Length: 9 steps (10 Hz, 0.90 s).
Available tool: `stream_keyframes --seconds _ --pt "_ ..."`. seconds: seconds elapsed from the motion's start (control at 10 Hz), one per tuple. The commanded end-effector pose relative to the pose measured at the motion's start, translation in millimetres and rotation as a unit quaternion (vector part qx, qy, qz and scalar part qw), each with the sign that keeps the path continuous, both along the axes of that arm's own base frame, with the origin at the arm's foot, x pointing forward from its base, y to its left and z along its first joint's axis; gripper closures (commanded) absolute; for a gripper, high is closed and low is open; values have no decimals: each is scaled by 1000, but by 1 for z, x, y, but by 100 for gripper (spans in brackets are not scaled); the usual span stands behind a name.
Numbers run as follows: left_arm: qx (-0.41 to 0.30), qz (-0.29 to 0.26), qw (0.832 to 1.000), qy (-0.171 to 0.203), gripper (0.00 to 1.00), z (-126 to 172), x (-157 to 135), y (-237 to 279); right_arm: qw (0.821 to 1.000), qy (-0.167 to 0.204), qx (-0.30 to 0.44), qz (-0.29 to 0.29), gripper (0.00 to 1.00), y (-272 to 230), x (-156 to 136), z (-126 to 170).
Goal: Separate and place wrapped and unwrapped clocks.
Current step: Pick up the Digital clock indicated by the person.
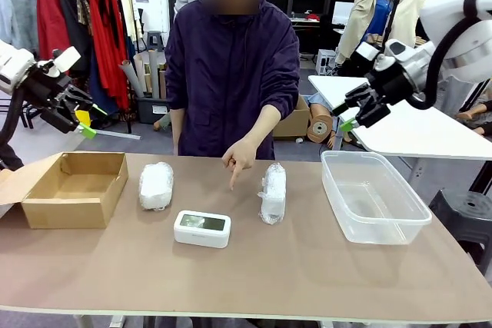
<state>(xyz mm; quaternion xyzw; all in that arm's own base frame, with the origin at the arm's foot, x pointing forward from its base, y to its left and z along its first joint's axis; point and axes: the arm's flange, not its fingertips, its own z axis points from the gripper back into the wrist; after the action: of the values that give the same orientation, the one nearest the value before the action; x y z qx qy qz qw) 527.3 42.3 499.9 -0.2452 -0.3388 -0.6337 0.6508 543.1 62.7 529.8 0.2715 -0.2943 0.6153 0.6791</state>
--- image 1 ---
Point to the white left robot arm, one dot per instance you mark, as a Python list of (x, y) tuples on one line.
[(11, 67)]

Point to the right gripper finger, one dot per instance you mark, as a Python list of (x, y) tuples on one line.
[(373, 113), (357, 95)]

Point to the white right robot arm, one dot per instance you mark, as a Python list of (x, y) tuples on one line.
[(453, 9)]

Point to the person's left hand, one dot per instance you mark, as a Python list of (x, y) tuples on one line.
[(240, 155)]

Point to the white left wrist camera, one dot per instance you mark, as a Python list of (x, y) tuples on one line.
[(65, 57)]

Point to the lying mannequin green sleeve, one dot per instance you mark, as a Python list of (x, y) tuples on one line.
[(163, 120)]

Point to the white computer tower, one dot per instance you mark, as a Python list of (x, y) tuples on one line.
[(326, 61)]

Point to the beige cardboard tube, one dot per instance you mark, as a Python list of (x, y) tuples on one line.
[(141, 72)]

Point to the white table leg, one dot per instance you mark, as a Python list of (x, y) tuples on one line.
[(118, 322)]

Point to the red coat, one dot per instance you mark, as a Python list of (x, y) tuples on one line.
[(52, 17)]

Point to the white monitor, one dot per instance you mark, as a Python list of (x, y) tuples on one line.
[(342, 13)]

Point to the light blue cloth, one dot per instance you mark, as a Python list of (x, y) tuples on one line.
[(315, 98)]

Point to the grey plastic stool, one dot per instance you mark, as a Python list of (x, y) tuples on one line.
[(154, 40)]

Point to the leaning grey tube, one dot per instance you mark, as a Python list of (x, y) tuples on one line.
[(132, 80)]

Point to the brown cardboard carton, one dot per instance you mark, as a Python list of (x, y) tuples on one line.
[(296, 124)]

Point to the grey knit sweater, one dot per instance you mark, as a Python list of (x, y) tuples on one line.
[(19, 9)]

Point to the yellow plastic object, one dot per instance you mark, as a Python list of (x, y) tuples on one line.
[(82, 117)]

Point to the brown cardboard roll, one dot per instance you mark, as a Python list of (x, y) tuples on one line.
[(319, 128)]

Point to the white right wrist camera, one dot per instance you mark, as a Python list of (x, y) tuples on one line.
[(367, 51)]

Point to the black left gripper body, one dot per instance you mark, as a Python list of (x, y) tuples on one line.
[(44, 88)]

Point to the clear plastic bin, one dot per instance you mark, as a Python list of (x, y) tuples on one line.
[(384, 232)]

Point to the black plastic stool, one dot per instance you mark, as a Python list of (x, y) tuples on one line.
[(465, 209)]

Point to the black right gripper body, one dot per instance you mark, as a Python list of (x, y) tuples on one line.
[(392, 82)]

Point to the open brown cardboard box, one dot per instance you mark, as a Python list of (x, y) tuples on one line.
[(65, 213)]

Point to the black storage crate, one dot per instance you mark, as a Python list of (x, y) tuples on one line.
[(151, 111)]

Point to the person's right forearm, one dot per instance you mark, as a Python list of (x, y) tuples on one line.
[(177, 132)]

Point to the upright grey tube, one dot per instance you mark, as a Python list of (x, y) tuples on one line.
[(154, 74)]

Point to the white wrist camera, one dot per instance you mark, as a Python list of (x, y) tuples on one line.
[(65, 57), (367, 51)]

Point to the person in purple jacket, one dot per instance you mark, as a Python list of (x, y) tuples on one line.
[(230, 74)]

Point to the white unwrapped digital clock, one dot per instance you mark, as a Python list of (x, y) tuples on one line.
[(201, 236)]

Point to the black stand pole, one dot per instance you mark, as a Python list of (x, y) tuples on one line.
[(393, 11)]

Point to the black metal post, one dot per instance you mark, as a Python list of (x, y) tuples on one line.
[(484, 178)]

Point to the red dress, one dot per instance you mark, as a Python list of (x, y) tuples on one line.
[(105, 47)]

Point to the white work table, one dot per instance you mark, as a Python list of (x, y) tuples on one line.
[(423, 136)]

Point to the brown cardboard tube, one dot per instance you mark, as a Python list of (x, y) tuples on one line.
[(162, 86)]

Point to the bubble-wrapped clock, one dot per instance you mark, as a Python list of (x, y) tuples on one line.
[(155, 186), (273, 193)]

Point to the black garment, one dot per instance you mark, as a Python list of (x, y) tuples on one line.
[(73, 28)]

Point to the cream garment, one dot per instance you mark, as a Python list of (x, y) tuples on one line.
[(127, 9)]

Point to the person's left forearm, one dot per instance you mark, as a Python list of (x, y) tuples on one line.
[(267, 122)]

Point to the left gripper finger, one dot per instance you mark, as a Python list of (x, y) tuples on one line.
[(61, 118), (80, 100)]

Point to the long metal bar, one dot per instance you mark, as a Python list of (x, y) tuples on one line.
[(115, 134)]

